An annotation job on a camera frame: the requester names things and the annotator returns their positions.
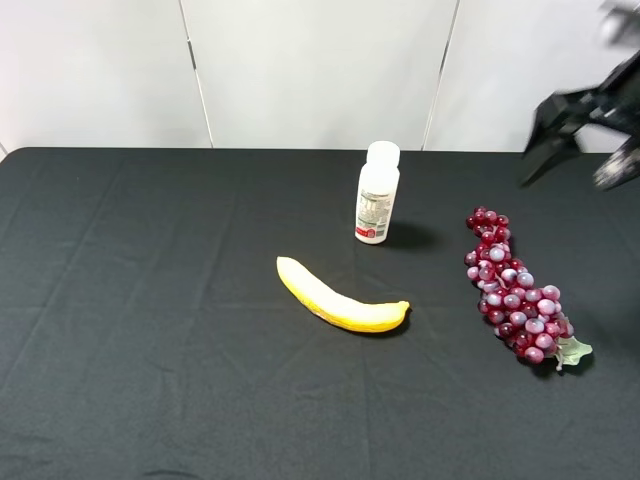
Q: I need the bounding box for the yellow banana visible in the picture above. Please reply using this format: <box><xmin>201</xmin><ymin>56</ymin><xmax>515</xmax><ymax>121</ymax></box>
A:
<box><xmin>276</xmin><ymin>256</ymin><xmax>410</xmax><ymax>334</ymax></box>

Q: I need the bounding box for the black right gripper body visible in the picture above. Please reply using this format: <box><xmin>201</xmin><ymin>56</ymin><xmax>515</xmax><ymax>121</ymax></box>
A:
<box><xmin>579</xmin><ymin>52</ymin><xmax>639</xmax><ymax>137</ymax></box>

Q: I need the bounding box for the white plastic bottle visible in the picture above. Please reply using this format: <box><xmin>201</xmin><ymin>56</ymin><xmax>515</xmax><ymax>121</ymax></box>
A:
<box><xmin>354</xmin><ymin>141</ymin><xmax>400</xmax><ymax>245</ymax></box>

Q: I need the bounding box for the black tablecloth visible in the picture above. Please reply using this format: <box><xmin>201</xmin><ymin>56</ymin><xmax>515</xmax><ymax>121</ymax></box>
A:
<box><xmin>1</xmin><ymin>148</ymin><xmax>639</xmax><ymax>479</ymax></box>

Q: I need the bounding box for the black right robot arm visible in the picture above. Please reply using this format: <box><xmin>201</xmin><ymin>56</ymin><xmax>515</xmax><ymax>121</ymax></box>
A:
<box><xmin>519</xmin><ymin>54</ymin><xmax>639</xmax><ymax>191</ymax></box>

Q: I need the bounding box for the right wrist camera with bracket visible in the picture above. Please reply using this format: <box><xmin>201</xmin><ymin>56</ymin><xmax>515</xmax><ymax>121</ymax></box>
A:
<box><xmin>600</xmin><ymin>0</ymin><xmax>639</xmax><ymax>48</ymax></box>

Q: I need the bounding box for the red artificial grape bunch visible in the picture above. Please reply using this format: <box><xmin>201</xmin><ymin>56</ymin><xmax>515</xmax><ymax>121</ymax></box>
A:
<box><xmin>464</xmin><ymin>206</ymin><xmax>593</xmax><ymax>372</ymax></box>

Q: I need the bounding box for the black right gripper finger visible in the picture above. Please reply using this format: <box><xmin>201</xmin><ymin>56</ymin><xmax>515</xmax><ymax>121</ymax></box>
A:
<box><xmin>524</xmin><ymin>89</ymin><xmax>593</xmax><ymax>154</ymax></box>
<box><xmin>518</xmin><ymin>124</ymin><xmax>582</xmax><ymax>187</ymax></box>

